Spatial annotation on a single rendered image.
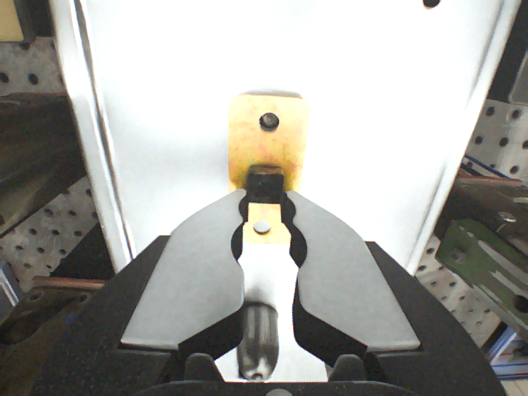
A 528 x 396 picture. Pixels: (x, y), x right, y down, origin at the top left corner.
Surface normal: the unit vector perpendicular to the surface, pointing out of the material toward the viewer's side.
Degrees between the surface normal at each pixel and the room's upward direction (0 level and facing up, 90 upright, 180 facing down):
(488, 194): 90
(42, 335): 90
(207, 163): 0
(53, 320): 90
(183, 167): 0
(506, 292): 78
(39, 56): 0
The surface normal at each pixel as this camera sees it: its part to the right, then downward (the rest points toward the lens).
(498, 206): 0.05, -0.88
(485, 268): -0.97, 0.06
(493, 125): 0.01, 0.48
